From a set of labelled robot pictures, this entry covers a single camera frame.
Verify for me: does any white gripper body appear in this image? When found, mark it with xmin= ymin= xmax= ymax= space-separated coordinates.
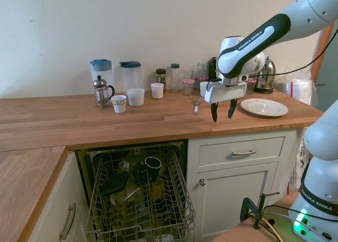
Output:
xmin=204 ymin=81 xmax=248 ymax=105

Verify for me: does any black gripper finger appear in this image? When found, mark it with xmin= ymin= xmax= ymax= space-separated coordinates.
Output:
xmin=227 ymin=98 xmax=238 ymax=119
xmin=210 ymin=101 xmax=219 ymax=123

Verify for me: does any built-in dishwasher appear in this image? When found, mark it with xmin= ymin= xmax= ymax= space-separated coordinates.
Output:
xmin=74 ymin=139 xmax=189 ymax=242

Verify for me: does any plain white cup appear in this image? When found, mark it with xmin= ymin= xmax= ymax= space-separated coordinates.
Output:
xmin=199 ymin=81 xmax=210 ymax=97

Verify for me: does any glass jar red checkered lid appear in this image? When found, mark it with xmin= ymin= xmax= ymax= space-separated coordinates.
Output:
xmin=246 ymin=77 xmax=258 ymax=95

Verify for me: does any black bottle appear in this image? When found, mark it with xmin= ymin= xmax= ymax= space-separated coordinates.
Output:
xmin=208 ymin=57 xmax=219 ymax=80

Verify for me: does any white plate gold rim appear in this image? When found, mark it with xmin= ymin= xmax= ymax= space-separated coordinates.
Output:
xmin=239 ymin=98 xmax=289 ymax=118

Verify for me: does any small jar red checkered lid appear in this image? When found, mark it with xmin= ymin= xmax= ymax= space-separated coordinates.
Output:
xmin=182 ymin=78 xmax=195 ymax=96

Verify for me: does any stainless steel electric kettle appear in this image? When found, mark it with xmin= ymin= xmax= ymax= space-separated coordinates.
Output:
xmin=253 ymin=56 xmax=277 ymax=94

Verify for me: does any clear jar green lid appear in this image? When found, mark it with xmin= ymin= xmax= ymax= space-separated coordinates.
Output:
xmin=170 ymin=63 xmax=181 ymax=93

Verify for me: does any white ribbed cup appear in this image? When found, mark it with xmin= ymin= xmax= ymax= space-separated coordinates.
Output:
xmin=151 ymin=82 xmax=165 ymax=99

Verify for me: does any dark spice jar black lid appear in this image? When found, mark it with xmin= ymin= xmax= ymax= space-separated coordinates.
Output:
xmin=155 ymin=68 xmax=167 ymax=94

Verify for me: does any clear plastic bag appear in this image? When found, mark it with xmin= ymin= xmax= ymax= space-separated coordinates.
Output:
xmin=276 ymin=66 xmax=322 ymax=107

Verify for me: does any large white mug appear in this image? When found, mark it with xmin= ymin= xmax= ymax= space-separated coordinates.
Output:
xmin=127 ymin=88 xmax=145 ymax=107

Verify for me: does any plastic bag black print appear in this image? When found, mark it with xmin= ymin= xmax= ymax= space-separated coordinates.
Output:
xmin=289 ymin=128 xmax=308 ymax=192

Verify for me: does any black mug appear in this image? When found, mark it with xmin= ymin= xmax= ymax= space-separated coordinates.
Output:
xmin=144 ymin=156 xmax=162 ymax=179

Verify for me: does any white kitchen base cabinet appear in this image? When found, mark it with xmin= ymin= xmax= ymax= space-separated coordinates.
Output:
xmin=26 ymin=151 xmax=93 ymax=242
xmin=187 ymin=127 xmax=307 ymax=242

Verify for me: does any clear pitcher dark blue lid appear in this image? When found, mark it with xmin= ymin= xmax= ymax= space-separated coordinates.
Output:
xmin=119 ymin=61 xmax=143 ymax=94

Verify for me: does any white cup patterned band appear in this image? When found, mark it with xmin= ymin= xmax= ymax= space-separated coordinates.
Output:
xmin=110 ymin=95 xmax=128 ymax=113

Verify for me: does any black C clamp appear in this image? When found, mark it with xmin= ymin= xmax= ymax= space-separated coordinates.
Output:
xmin=239 ymin=191 xmax=280 ymax=231

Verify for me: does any glass French press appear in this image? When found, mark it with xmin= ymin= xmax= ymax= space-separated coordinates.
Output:
xmin=92 ymin=75 xmax=116 ymax=109

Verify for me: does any clear pitcher light blue lid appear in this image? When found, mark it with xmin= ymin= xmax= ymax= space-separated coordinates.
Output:
xmin=89 ymin=59 xmax=115 ymax=96

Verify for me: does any black square lid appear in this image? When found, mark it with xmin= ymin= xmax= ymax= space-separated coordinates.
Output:
xmin=99 ymin=172 xmax=129 ymax=197

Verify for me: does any wire dishwasher rack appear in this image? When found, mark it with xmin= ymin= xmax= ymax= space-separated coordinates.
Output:
xmin=86 ymin=145 xmax=196 ymax=242

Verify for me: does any yellow cable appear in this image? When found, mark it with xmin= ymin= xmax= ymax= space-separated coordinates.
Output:
xmin=260 ymin=218 xmax=283 ymax=242

